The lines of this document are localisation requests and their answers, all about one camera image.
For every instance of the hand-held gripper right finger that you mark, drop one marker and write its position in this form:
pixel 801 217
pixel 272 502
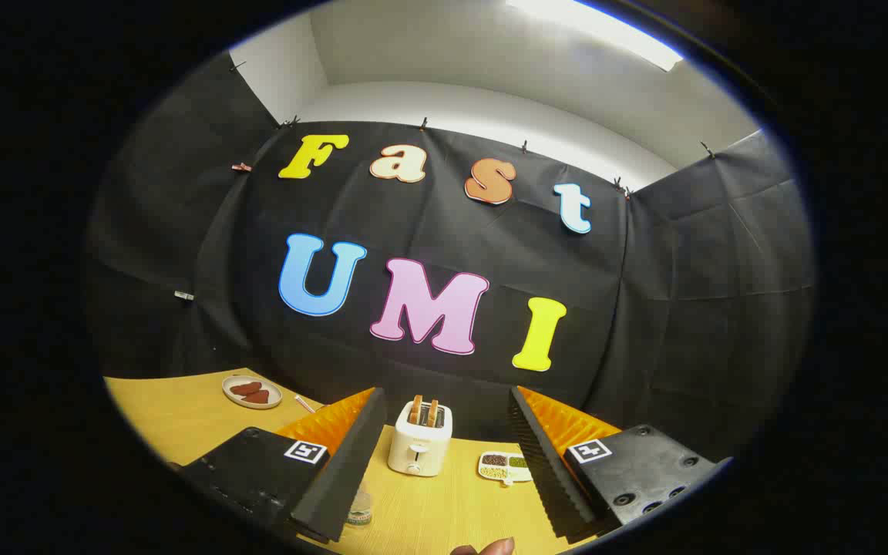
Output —
pixel 548 470

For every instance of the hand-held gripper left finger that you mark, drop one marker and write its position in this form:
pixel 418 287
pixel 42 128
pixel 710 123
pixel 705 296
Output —
pixel 348 470

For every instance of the clear plastic juice bottle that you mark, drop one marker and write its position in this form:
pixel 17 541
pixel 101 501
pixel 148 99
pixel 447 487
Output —
pixel 360 510

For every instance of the white divided dish of beans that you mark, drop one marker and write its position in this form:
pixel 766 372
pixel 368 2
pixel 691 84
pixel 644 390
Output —
pixel 494 472

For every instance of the white toaster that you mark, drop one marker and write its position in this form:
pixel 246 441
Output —
pixel 417 447

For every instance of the pink striped straw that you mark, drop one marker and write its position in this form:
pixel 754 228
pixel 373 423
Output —
pixel 304 402

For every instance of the toast slice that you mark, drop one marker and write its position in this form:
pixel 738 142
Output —
pixel 416 410
pixel 432 414

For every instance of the wooden table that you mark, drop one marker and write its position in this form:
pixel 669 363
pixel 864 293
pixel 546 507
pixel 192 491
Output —
pixel 444 509

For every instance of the small white plate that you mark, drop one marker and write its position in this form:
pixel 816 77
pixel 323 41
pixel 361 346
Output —
pixel 275 395

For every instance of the red sausage piece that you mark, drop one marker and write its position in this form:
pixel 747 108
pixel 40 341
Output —
pixel 246 388
pixel 257 398

